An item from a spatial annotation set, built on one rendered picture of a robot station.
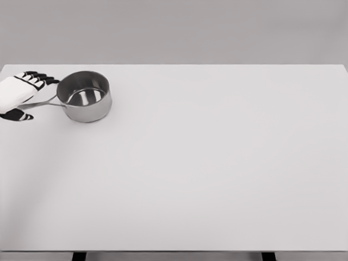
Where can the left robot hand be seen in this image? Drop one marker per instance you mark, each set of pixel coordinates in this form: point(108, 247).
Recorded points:
point(15, 91)

